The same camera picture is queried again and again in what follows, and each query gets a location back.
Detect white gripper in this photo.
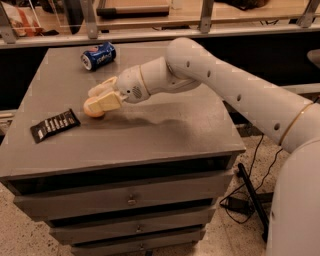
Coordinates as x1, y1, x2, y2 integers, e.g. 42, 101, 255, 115
88, 65, 150, 112

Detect orange fruit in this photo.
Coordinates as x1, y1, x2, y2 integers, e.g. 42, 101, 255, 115
83, 97, 104, 118

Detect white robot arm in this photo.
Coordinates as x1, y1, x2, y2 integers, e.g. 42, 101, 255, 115
84, 37, 320, 256

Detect black rxbar chocolate wrapper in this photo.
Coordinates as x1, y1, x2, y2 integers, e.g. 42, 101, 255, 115
30, 109, 81, 144

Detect blue pepsi can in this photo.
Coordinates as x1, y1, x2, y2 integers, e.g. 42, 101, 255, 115
80, 42, 116, 71

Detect dark tray on shelf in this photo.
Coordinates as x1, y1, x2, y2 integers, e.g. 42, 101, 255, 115
96, 0, 170, 19

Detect grey drawer cabinet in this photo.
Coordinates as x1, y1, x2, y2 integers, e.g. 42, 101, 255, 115
0, 42, 245, 256

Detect black power adapter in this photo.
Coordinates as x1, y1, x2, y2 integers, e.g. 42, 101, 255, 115
227, 197, 250, 215

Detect black cable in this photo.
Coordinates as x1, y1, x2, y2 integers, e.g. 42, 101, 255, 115
219, 133, 284, 225

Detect black table leg frame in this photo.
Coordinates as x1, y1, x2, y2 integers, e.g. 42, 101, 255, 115
238, 163, 273, 242

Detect metal shelf rail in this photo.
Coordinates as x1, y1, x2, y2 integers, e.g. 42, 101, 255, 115
0, 0, 320, 49

